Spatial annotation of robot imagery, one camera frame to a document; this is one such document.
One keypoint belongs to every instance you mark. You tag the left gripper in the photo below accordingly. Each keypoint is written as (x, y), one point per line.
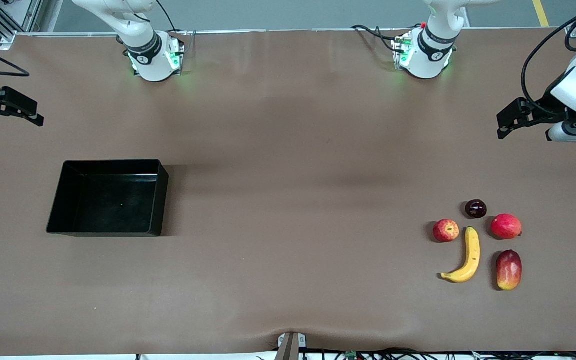
(543, 107)

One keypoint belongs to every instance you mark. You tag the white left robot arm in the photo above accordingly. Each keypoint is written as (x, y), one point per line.
(428, 55)

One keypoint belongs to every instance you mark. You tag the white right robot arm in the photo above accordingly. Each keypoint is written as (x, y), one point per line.
(153, 60)

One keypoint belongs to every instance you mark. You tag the dark purple plum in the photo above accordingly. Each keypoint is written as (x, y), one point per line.
(476, 209)

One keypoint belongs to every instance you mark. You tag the red yellow apple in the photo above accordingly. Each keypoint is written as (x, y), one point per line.
(446, 231)

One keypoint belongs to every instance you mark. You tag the yellow banana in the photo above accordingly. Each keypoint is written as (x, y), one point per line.
(472, 255)

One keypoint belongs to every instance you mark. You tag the red round peach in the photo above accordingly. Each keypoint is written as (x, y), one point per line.
(506, 226)

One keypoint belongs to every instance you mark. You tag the red yellow mango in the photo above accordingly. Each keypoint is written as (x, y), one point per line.
(509, 270)

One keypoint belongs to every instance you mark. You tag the black plastic box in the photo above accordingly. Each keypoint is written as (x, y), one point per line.
(113, 200)

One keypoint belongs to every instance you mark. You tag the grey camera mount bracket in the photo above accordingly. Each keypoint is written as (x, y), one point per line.
(290, 346)

